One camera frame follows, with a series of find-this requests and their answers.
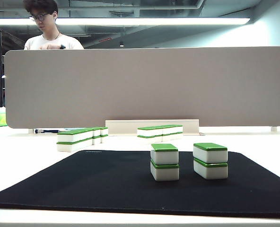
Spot grey-beige desk divider panel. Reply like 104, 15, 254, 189
4, 46, 280, 130

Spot black fabric desk mat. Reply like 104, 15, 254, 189
0, 150, 280, 220

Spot long ceiling light strip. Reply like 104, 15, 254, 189
0, 17, 251, 26

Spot man in white shirt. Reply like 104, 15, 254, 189
23, 0, 85, 50

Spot black eyeglasses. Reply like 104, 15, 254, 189
28, 13, 51, 22

